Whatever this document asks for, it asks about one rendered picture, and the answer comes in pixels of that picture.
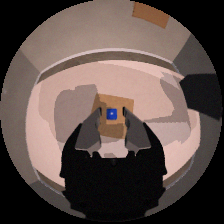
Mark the blue die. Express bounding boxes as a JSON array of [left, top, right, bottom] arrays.
[[107, 109, 117, 119]]

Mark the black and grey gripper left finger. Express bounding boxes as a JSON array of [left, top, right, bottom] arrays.
[[59, 107, 102, 179]]

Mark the brown square mat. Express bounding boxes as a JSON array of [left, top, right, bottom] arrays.
[[91, 93, 134, 139]]

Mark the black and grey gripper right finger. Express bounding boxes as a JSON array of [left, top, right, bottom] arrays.
[[122, 107, 168, 175]]

